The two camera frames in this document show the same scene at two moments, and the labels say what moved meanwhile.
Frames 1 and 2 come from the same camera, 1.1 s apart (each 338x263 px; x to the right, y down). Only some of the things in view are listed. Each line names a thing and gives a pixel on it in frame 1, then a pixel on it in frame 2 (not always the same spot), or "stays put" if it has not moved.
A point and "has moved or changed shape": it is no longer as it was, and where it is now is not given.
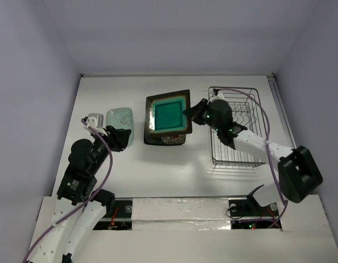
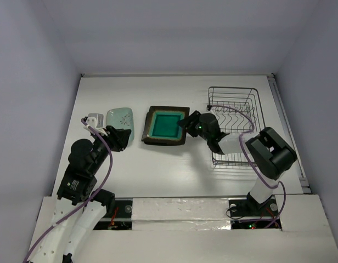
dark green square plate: x=164 y=114 has moved or changed shape
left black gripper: x=119 y=137 stays put
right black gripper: x=200 y=112 to x=192 y=125
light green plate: x=122 y=118 stays put
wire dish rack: x=247 y=112 stays put
